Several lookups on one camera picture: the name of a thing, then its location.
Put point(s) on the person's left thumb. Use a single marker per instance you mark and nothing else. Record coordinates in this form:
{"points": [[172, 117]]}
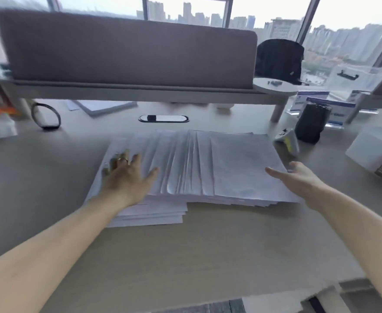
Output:
{"points": [[152, 179]]}

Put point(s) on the black cylindrical container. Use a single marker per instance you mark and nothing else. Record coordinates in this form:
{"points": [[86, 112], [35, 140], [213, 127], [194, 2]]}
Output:
{"points": [[312, 123]]}

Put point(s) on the white and yellow handheld scanner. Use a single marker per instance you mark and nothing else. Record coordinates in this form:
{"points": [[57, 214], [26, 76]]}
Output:
{"points": [[290, 140]]}

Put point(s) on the white cardboard box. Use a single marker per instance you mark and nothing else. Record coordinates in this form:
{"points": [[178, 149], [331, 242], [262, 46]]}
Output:
{"points": [[373, 153]]}

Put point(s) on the acrylic sign holder blue card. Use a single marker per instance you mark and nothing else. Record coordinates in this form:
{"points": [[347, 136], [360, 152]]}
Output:
{"points": [[309, 96], [340, 115]]}

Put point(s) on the black office chair back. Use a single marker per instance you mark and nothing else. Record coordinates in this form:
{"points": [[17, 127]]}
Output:
{"points": [[278, 60]]}

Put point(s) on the white desk shelf riser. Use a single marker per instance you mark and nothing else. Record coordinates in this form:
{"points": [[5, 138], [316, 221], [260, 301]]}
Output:
{"points": [[164, 94]]}

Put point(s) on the person's right hand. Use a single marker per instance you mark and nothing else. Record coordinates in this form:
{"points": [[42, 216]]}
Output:
{"points": [[301, 184]]}

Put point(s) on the person's left forearm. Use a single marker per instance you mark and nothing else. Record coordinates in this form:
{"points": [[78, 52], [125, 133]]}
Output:
{"points": [[47, 250]]}

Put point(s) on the person's right thumb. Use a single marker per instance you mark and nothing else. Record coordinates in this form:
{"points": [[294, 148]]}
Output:
{"points": [[277, 173]]}

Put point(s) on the mauve fabric desk divider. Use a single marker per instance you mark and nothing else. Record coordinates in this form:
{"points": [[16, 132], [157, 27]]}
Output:
{"points": [[129, 48]]}

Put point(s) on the person's left hand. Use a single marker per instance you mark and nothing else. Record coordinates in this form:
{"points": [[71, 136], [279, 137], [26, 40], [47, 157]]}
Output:
{"points": [[125, 182]]}

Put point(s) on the black wristband loop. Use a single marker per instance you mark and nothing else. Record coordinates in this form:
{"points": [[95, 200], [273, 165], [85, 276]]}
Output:
{"points": [[57, 122]]}

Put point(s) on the thin white paper pile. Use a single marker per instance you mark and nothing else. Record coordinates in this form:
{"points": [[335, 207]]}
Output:
{"points": [[103, 106]]}

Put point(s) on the person's right forearm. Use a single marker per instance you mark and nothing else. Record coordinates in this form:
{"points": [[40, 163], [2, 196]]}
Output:
{"points": [[357, 231]]}

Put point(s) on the grey desk shelf riser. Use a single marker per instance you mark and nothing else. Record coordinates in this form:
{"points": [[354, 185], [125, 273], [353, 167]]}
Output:
{"points": [[378, 94]]}

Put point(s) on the stack of white paper sheets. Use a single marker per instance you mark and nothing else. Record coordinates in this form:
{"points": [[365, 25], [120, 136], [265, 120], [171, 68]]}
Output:
{"points": [[217, 166]]}

